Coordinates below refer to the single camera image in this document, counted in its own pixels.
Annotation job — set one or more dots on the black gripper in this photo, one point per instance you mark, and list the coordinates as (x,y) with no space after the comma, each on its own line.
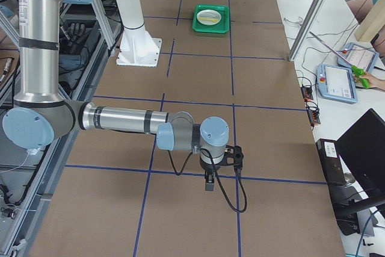
(207,167)

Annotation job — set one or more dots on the yellow plastic spoon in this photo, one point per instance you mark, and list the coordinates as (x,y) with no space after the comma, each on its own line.
(208,21)

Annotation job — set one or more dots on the green handled grabber tool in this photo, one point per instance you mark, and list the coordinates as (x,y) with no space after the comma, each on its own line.
(358,72)

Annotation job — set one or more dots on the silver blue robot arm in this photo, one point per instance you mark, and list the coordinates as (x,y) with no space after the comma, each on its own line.
(40,115)

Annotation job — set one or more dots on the person's hand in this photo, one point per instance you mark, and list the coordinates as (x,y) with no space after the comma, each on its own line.
(373,80)

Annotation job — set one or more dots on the black computer box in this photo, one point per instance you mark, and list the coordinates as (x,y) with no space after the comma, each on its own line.
(330,162)

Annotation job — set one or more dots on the orange black electronics board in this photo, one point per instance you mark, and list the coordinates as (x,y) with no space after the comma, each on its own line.
(307,92)

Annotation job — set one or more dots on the black monitor stand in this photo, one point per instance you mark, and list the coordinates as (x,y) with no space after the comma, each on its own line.
(350,208)

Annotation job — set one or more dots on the black monitor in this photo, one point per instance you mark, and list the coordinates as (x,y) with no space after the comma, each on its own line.
(362,150)

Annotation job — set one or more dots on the front blue teach pendant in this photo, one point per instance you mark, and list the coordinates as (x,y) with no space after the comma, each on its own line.
(336,83)

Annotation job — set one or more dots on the blue teach pendant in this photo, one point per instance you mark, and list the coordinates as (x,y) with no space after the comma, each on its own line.
(336,83)
(360,56)

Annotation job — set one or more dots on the green plastic tray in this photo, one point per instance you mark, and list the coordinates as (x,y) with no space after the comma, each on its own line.
(221,28)

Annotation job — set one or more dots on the white round plate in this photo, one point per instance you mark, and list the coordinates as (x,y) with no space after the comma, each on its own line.
(209,14)

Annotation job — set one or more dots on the rear blue teach pendant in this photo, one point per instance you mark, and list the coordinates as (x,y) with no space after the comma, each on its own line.
(360,56)

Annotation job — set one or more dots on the wooden beam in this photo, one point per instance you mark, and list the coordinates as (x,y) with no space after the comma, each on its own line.
(372,23)

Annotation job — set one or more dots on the person's knee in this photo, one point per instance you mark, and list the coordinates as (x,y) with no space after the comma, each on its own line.
(361,8)

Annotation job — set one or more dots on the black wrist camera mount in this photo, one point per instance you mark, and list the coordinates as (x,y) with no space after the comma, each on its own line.
(233,157)

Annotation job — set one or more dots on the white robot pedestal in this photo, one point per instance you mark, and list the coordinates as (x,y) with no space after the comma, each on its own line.
(137,46)

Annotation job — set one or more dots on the aluminium frame post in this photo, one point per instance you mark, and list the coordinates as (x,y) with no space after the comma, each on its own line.
(305,28)

